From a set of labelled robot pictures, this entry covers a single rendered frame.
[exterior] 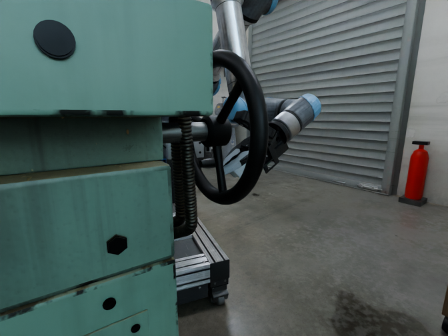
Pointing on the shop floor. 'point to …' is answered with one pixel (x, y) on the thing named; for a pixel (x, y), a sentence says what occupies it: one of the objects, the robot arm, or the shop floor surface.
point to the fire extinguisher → (417, 176)
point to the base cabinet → (105, 307)
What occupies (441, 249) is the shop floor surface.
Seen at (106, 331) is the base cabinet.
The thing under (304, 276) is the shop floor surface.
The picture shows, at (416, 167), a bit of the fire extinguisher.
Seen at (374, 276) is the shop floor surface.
